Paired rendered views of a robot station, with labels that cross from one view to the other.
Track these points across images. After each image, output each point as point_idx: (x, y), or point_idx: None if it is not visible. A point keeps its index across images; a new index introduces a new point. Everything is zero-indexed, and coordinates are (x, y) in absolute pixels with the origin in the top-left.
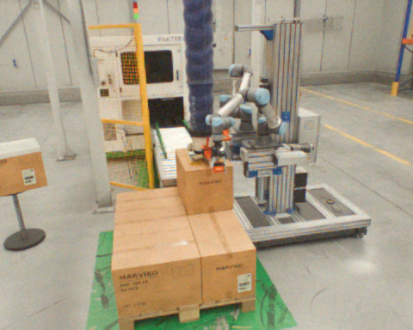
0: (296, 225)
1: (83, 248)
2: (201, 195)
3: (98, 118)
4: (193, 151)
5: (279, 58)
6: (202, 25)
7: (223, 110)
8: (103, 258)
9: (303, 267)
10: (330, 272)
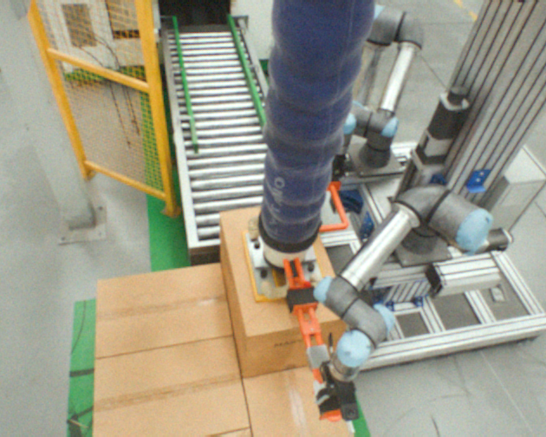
0: (430, 343)
1: (44, 349)
2: (275, 356)
3: (40, 82)
4: (262, 252)
5: (522, 61)
6: (348, 2)
7: (365, 271)
8: (83, 380)
9: (429, 420)
10: (472, 436)
